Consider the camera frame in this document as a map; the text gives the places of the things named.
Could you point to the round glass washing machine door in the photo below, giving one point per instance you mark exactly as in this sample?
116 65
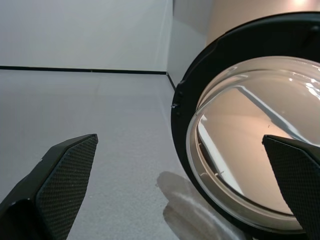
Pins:
190 75

